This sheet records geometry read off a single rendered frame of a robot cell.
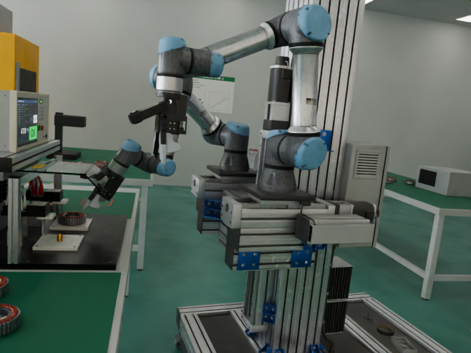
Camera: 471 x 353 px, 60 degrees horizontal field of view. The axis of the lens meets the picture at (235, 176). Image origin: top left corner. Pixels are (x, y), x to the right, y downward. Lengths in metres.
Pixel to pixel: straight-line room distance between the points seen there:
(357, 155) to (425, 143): 6.79
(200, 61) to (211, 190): 0.89
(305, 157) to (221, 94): 5.66
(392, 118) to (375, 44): 1.39
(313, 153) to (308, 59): 0.31
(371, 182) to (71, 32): 5.85
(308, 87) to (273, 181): 0.37
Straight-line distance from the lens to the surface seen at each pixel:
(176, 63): 1.18
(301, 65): 1.39
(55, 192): 1.85
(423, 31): 8.54
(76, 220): 1.85
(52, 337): 1.12
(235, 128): 1.95
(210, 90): 6.95
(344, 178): 1.85
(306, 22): 1.37
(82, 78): 6.97
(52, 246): 1.62
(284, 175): 1.51
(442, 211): 3.42
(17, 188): 1.44
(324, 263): 1.96
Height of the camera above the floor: 1.31
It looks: 9 degrees down
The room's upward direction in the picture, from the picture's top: 5 degrees clockwise
